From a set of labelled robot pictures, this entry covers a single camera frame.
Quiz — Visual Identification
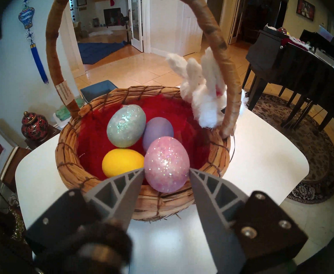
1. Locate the green garland with gold tinsel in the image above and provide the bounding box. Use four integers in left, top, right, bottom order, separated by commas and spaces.
9, 206, 27, 242

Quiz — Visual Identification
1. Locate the green jade stone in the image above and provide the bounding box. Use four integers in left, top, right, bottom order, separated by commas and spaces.
55, 98, 86, 121

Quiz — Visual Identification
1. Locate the large oriental floral rug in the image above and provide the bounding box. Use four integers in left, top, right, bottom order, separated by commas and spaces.
248, 93, 334, 205

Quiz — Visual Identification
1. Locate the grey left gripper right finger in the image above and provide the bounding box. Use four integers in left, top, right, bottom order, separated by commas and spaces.
188, 168, 308, 274

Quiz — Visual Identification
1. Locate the pink glitter easter egg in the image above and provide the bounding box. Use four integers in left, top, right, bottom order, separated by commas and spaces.
144, 136, 190, 193

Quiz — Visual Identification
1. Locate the blue fabric storage bin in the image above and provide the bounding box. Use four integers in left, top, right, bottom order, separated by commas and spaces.
80, 80, 118, 103

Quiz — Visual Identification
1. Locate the blue glitter easter egg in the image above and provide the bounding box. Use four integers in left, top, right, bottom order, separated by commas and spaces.
106, 104, 146, 148

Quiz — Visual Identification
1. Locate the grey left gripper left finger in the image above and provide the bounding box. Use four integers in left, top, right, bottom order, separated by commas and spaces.
26, 168, 145, 249

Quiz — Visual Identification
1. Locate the purple easter egg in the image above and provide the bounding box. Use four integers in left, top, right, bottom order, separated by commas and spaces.
142, 117, 174, 152

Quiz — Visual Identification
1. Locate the red ceramic lidded jar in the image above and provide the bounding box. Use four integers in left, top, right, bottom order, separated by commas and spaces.
21, 111, 49, 142

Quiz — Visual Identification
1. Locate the dark wooden console table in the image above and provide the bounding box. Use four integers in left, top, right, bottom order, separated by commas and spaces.
242, 27, 334, 134

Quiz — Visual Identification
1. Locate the blue vase hanging with tassel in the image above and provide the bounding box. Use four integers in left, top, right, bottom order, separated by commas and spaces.
18, 0, 49, 84

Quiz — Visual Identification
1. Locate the red fabric basket lining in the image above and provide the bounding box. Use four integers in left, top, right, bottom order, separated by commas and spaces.
77, 94, 213, 182

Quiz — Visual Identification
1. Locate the white plush bunny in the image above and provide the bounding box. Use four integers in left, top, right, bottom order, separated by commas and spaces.
191, 47, 249, 129
166, 53, 205, 104

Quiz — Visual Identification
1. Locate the brown wooden low table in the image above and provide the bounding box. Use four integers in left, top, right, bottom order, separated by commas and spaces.
1, 146, 32, 192

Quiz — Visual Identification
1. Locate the dark framed red picture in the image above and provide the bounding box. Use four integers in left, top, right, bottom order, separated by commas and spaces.
296, 0, 316, 21

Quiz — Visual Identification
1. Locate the wicker basket with handle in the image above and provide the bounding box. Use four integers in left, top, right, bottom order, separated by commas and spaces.
46, 0, 243, 222

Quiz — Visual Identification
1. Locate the white panel door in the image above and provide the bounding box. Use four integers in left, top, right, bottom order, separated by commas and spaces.
178, 0, 209, 57

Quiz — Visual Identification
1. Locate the white glass door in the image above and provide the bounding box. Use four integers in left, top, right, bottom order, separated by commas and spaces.
127, 0, 144, 53

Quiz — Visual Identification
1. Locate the white paper tag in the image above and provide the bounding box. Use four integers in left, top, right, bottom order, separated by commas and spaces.
55, 80, 75, 105

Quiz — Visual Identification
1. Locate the blue floor rug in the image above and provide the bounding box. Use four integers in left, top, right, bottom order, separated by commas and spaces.
78, 41, 127, 65

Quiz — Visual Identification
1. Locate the yellow easter egg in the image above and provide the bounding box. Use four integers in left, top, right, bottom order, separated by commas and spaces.
102, 148, 145, 178

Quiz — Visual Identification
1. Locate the black fireplace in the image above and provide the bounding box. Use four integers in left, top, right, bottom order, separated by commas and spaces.
103, 7, 122, 27

